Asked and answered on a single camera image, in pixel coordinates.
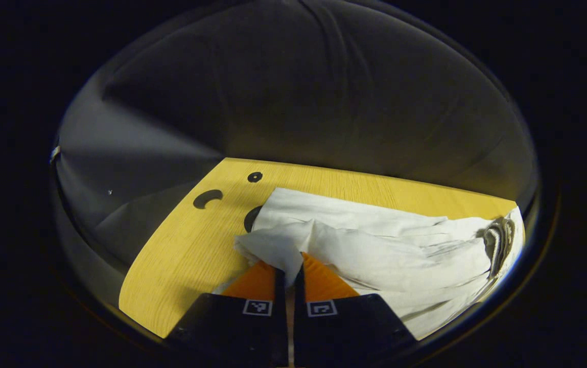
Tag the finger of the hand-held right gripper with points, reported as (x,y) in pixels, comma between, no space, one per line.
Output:
(299,327)
(279,327)

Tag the black backdrop cloth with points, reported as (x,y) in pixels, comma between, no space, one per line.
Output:
(298,92)

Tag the white jeans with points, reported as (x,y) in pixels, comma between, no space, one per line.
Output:
(375,245)

